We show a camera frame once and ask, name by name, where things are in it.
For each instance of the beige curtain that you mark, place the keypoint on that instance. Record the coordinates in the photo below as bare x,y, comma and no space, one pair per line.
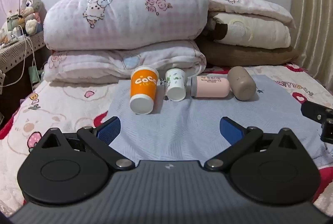
312,18

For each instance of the pink checked folded quilt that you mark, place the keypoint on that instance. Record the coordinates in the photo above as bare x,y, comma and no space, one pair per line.
104,62
124,18

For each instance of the orange paper cup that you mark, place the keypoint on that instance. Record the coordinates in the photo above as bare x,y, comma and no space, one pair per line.
144,83

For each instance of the grey bunny plush toy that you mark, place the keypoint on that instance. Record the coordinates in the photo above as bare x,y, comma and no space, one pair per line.
31,5

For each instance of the bedside table with patterned cover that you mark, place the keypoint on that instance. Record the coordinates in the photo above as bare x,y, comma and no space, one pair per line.
15,53

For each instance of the printed cartoon bed sheet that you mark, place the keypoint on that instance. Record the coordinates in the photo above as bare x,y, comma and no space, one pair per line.
65,101

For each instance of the pink tumbler cup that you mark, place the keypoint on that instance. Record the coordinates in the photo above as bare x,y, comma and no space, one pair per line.
210,87

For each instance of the brown pillow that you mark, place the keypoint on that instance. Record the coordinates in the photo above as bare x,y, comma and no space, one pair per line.
247,54

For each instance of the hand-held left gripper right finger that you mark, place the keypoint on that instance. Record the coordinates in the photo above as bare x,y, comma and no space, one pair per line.
230,131

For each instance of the white cup with green print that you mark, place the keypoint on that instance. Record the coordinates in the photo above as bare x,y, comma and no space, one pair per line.
175,83

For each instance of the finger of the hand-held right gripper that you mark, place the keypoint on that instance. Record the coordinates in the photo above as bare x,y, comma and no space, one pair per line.
316,112

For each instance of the taupe tumbler cup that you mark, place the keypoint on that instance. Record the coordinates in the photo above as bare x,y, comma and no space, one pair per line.
240,83

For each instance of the pale blue cloth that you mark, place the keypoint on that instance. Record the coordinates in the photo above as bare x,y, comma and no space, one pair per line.
169,130

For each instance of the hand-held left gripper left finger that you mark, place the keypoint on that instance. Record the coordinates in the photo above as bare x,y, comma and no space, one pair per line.
109,130

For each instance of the pale green pouch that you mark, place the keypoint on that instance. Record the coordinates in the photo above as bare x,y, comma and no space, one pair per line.
35,75

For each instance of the cream folded blanket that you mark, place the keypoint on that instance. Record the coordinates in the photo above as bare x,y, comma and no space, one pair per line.
260,31

